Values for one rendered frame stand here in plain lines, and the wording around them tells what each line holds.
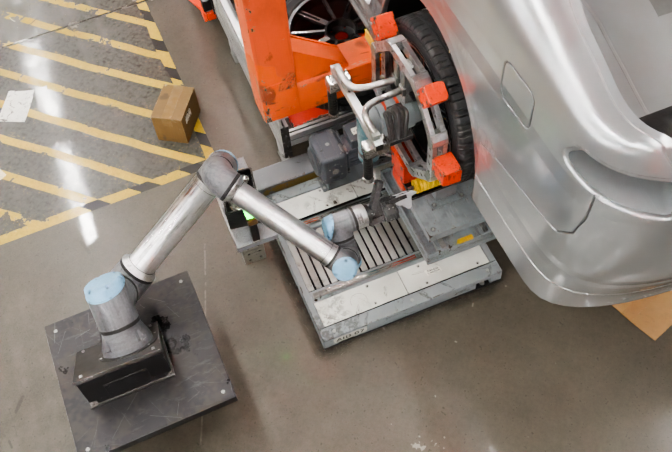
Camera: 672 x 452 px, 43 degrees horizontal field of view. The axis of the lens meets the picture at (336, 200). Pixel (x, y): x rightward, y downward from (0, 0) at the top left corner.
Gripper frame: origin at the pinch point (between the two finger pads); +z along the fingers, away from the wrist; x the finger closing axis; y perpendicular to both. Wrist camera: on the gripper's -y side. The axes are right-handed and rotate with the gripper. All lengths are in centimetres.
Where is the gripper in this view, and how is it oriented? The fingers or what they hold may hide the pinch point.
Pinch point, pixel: (412, 191)
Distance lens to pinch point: 324.6
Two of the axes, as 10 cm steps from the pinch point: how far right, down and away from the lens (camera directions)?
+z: 9.3, -3.4, 1.7
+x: 2.3, 1.3, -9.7
